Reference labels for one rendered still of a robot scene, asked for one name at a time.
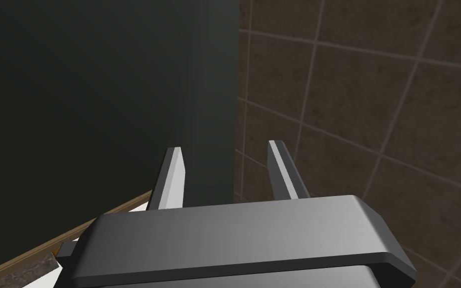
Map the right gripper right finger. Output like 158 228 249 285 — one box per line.
267 139 311 202

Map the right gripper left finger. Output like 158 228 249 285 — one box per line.
147 146 186 212

